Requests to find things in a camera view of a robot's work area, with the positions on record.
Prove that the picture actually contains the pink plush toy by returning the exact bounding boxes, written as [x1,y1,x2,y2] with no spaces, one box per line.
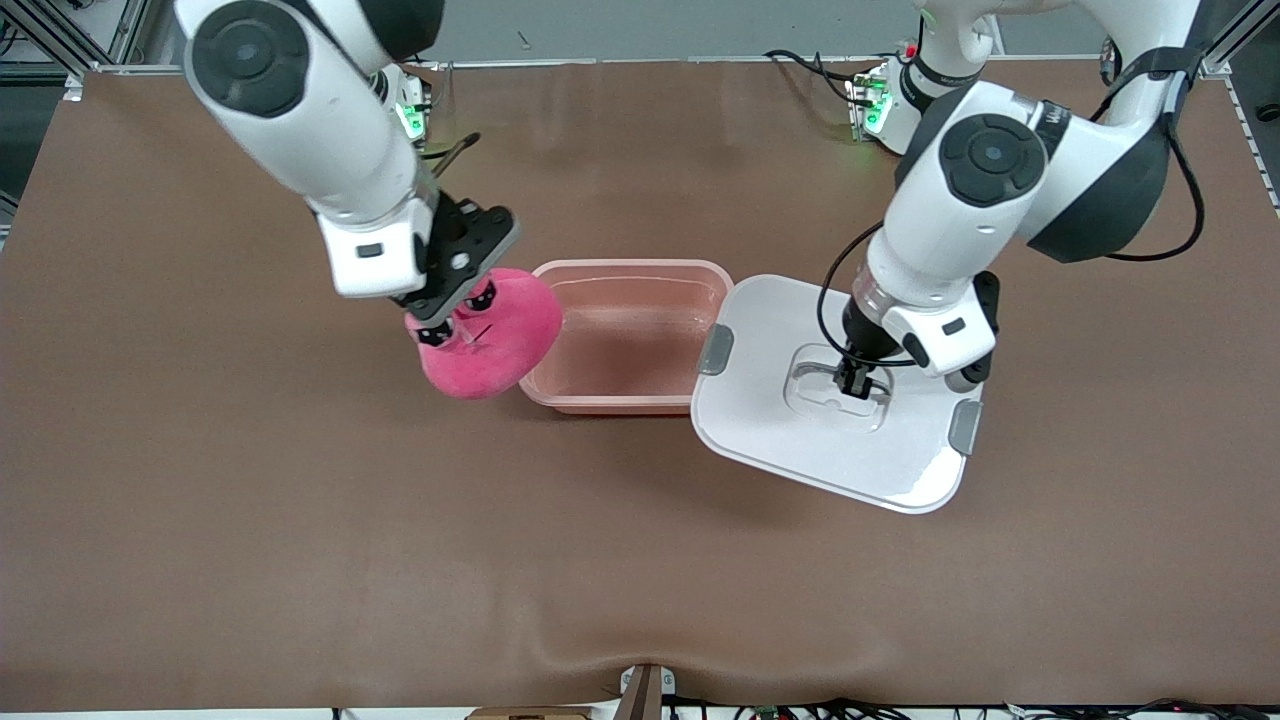
[403,267,564,401]

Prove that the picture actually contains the white box lid grey latches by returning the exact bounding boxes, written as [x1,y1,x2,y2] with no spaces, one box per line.
[690,273,986,516]

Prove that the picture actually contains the brown table mat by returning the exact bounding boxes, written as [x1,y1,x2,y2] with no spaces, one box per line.
[0,60,1280,713]

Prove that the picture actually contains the white perforated edge strip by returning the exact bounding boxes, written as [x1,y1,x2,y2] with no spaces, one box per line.
[1225,75,1280,216]

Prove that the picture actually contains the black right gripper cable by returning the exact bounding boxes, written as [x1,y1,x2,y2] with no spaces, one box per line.
[415,132,481,201]

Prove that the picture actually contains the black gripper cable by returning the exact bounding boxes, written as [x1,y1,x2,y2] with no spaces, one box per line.
[415,132,481,201]
[817,40,1208,369]

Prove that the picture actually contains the black left arm base cables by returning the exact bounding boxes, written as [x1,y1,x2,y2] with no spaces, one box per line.
[765,48,871,106]

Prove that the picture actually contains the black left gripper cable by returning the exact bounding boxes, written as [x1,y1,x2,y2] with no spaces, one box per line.
[817,40,1208,369]

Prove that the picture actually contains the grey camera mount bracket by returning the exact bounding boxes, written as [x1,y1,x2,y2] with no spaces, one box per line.
[618,663,677,720]

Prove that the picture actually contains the aluminium extrusion frame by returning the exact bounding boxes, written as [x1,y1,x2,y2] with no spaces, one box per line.
[1198,0,1280,79]
[0,0,153,76]

